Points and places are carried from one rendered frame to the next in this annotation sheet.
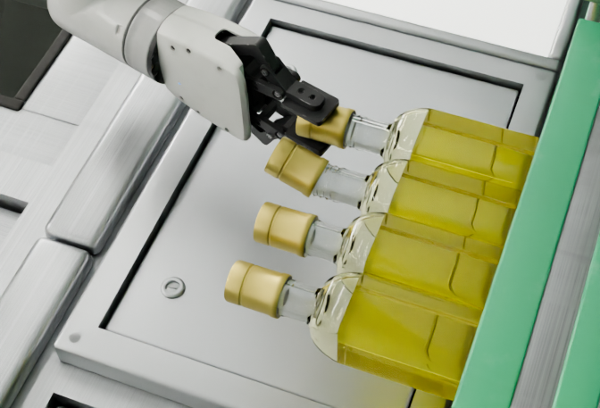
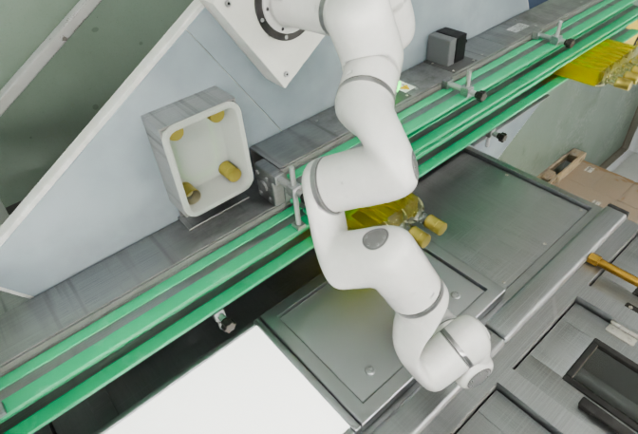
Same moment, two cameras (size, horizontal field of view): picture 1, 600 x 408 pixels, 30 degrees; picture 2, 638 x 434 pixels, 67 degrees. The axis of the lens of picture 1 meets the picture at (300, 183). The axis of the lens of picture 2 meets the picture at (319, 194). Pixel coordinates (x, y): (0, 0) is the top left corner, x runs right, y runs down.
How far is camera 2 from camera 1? 1.32 m
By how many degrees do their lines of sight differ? 84
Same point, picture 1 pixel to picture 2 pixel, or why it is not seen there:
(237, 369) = (440, 263)
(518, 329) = not seen: hidden behind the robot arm
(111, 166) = not seen: hidden behind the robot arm
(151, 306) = (465, 292)
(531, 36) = (253, 338)
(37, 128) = (502, 421)
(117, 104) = (458, 404)
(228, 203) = not seen: hidden behind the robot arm
